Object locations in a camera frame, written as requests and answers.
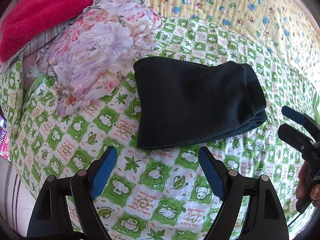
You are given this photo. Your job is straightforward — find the dark pants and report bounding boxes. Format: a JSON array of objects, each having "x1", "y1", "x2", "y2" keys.
[{"x1": 133, "y1": 56, "x2": 267, "y2": 150}]

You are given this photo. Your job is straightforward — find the person's right hand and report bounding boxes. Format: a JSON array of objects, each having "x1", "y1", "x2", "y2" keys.
[{"x1": 296, "y1": 161, "x2": 320, "y2": 208}]

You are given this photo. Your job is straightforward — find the green white patterned bed sheet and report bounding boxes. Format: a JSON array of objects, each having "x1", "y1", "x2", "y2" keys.
[{"x1": 1, "y1": 18, "x2": 318, "y2": 239}]

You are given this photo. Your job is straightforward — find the yellow cartoon print quilt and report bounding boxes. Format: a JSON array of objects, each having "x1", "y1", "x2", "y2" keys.
[{"x1": 132, "y1": 0, "x2": 320, "y2": 81}]

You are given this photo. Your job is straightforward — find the pink floral folded blanket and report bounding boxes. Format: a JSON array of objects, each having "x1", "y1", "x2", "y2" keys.
[{"x1": 27, "y1": 0, "x2": 162, "y2": 117}]

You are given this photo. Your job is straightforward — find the grey striped cloth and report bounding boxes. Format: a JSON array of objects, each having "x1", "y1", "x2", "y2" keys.
[{"x1": 1, "y1": 20, "x2": 72, "y2": 72}]

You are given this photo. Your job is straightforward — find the red fleece blanket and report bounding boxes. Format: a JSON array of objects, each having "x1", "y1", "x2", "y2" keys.
[{"x1": 1, "y1": 0, "x2": 93, "y2": 63}]

